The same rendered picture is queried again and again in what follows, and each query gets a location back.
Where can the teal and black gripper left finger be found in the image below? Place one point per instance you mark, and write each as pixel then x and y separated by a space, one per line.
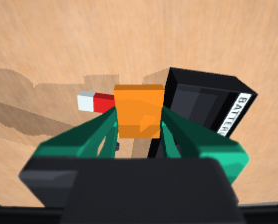
pixel 84 140

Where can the orange block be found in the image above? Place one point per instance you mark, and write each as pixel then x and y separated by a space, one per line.
pixel 139 110

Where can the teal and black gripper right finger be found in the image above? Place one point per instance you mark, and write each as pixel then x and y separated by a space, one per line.
pixel 198 141

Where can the black rack of three labelled bins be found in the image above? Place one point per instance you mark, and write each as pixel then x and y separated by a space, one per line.
pixel 207 99

